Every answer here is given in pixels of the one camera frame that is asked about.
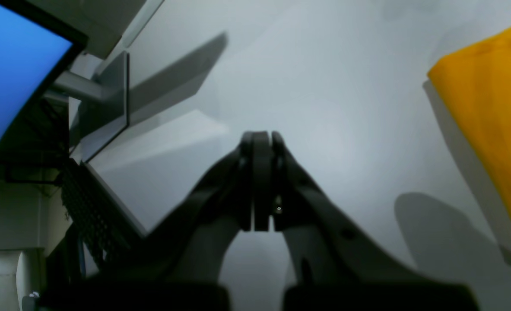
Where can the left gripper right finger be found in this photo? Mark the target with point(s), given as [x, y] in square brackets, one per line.
[338, 267]

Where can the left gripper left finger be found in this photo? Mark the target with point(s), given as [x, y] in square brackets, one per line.
[176, 267]

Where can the yellow T-shirt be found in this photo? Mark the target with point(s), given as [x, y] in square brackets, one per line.
[475, 86]

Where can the grey tablet stand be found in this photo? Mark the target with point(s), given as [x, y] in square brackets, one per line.
[103, 111]

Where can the tablet with blue screen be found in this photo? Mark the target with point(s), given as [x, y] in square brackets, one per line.
[35, 49]

